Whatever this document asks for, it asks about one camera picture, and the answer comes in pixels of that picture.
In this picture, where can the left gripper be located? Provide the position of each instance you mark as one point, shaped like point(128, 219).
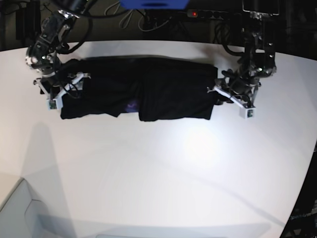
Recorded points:
point(235, 90)

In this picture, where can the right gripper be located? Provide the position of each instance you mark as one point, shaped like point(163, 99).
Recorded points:
point(54, 87)

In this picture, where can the black graphic t-shirt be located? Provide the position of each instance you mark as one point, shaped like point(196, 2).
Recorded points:
point(154, 87)

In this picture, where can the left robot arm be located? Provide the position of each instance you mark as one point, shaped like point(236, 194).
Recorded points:
point(257, 60)

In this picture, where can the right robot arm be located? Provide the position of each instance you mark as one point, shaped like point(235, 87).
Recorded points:
point(51, 41)

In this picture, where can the black box on floor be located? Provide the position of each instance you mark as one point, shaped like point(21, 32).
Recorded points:
point(28, 21)

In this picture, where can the black power strip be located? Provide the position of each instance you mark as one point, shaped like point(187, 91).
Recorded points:
point(207, 15)

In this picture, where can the blue box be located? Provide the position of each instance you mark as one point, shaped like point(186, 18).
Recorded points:
point(154, 4)

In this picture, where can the white tray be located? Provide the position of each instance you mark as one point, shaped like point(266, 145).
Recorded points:
point(20, 214)

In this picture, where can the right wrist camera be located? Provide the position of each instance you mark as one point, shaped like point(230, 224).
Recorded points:
point(55, 104)

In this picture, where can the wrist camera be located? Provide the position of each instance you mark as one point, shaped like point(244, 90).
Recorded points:
point(55, 104)
point(247, 113)

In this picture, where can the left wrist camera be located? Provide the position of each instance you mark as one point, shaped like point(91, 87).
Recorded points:
point(247, 113)

